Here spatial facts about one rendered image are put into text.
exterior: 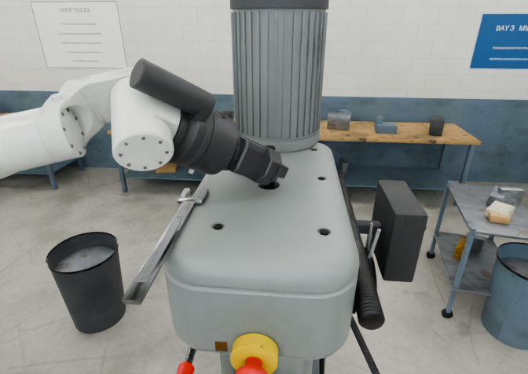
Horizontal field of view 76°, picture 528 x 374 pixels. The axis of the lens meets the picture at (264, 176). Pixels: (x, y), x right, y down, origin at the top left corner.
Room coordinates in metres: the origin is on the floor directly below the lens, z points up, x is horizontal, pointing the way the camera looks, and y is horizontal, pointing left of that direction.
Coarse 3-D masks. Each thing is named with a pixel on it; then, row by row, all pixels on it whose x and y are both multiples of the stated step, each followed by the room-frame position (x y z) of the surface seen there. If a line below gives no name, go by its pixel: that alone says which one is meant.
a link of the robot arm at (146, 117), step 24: (144, 72) 0.36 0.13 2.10; (168, 72) 0.39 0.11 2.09; (120, 96) 0.39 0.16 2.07; (144, 96) 0.39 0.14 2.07; (168, 96) 0.38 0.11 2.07; (192, 96) 0.40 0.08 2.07; (120, 120) 0.36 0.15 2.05; (144, 120) 0.35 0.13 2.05; (168, 120) 0.38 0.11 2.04; (192, 120) 0.41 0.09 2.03; (120, 144) 0.34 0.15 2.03; (144, 144) 0.34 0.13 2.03; (168, 144) 0.35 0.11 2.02; (192, 144) 0.39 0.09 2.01; (144, 168) 0.36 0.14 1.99
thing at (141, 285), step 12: (204, 192) 0.48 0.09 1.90; (192, 204) 0.44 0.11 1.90; (180, 216) 0.40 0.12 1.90; (168, 228) 0.38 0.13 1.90; (180, 228) 0.38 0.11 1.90; (168, 240) 0.35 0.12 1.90; (156, 252) 0.32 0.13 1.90; (168, 252) 0.33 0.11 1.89; (144, 264) 0.30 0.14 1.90; (156, 264) 0.30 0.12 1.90; (144, 276) 0.28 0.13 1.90; (132, 288) 0.27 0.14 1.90; (144, 288) 0.27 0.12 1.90; (132, 300) 0.25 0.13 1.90
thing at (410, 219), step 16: (384, 192) 0.81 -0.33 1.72; (400, 192) 0.81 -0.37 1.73; (384, 208) 0.78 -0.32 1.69; (400, 208) 0.72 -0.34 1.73; (416, 208) 0.72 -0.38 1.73; (384, 224) 0.76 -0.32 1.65; (400, 224) 0.69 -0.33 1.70; (416, 224) 0.69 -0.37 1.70; (384, 240) 0.74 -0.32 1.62; (400, 240) 0.69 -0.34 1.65; (416, 240) 0.69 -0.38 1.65; (384, 256) 0.71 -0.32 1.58; (400, 256) 0.69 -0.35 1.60; (416, 256) 0.69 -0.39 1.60; (384, 272) 0.70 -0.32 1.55; (400, 272) 0.69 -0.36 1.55
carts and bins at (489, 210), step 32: (448, 192) 2.68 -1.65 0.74; (480, 192) 2.51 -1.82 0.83; (512, 192) 2.30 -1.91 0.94; (480, 224) 2.03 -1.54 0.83; (512, 224) 2.03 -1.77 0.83; (64, 256) 2.08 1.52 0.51; (96, 256) 2.08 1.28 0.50; (448, 256) 2.33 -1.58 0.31; (480, 256) 2.33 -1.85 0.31; (512, 256) 2.08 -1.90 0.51; (64, 288) 1.79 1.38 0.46; (96, 288) 1.82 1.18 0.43; (480, 288) 1.95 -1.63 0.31; (512, 288) 1.76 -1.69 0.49; (96, 320) 1.81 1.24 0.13; (512, 320) 1.72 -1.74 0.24
